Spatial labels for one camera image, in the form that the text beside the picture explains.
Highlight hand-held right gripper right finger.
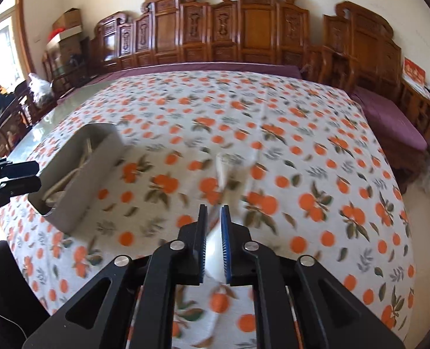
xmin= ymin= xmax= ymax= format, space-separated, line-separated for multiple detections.
xmin=220 ymin=204 xmax=406 ymax=349

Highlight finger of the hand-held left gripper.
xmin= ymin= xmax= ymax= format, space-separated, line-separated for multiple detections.
xmin=0 ymin=176 xmax=42 ymax=222
xmin=0 ymin=158 xmax=40 ymax=184

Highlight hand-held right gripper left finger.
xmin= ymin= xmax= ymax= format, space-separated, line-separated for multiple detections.
xmin=22 ymin=204 xmax=208 ymax=349

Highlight white plastic spoon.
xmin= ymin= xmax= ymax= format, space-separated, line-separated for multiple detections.
xmin=205 ymin=151 xmax=234 ymax=285

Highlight cream plastic fork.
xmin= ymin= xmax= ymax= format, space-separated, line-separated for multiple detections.
xmin=42 ymin=163 xmax=88 ymax=204

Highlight wooden chopstick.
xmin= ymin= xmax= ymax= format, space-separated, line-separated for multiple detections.
xmin=80 ymin=137 xmax=94 ymax=168

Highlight grey metal tray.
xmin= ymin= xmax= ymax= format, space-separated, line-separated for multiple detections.
xmin=28 ymin=123 xmax=126 ymax=233

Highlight dark wooden chair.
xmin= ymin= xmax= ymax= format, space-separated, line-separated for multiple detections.
xmin=0 ymin=80 xmax=59 ymax=159

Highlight white plastic bag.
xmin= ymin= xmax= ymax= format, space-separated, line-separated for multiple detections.
xmin=26 ymin=73 xmax=53 ymax=103

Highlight person's dark trousers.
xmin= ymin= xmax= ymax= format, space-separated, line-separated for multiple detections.
xmin=0 ymin=242 xmax=61 ymax=349

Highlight dark wooden cabinet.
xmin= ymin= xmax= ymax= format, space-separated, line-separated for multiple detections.
xmin=42 ymin=36 xmax=92 ymax=90

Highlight wooden framed window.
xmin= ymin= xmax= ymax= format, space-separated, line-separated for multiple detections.
xmin=0 ymin=0 xmax=34 ymax=93

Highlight orange print tablecloth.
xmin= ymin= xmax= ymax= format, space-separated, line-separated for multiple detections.
xmin=0 ymin=71 xmax=415 ymax=349

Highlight brown cardboard box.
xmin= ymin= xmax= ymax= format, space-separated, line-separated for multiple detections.
xmin=51 ymin=8 xmax=83 ymax=30
xmin=57 ymin=38 xmax=83 ymax=59

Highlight white and red box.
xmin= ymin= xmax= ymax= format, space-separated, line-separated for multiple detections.
xmin=47 ymin=25 xmax=83 ymax=43

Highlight purple seat cushion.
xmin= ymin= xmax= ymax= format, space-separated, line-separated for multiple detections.
xmin=57 ymin=63 xmax=303 ymax=99
xmin=349 ymin=86 xmax=428 ymax=151

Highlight wooden armchair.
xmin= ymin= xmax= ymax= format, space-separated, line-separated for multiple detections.
xmin=302 ymin=45 xmax=350 ymax=88

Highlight carved wooden side table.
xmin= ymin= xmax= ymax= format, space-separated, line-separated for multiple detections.
xmin=399 ymin=78 xmax=430 ymax=142

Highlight narrow carved wooden sofa back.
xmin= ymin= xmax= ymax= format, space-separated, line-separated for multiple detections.
xmin=322 ymin=1 xmax=405 ymax=95

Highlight red card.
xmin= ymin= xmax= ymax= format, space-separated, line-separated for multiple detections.
xmin=402 ymin=57 xmax=427 ymax=87

